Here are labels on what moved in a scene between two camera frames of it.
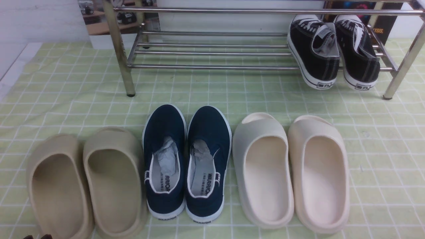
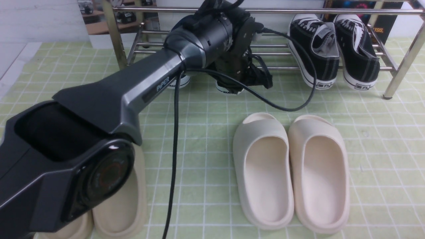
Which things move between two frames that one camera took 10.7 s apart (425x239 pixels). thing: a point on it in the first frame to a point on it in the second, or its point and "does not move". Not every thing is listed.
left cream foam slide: x=262 y=158 does not move
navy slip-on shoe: x=209 y=138 to x=227 y=85
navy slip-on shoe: x=164 y=149 to x=185 y=79
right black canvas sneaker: x=360 y=60 does not move
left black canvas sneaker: x=314 y=46 does not move
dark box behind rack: x=382 y=25 does not move
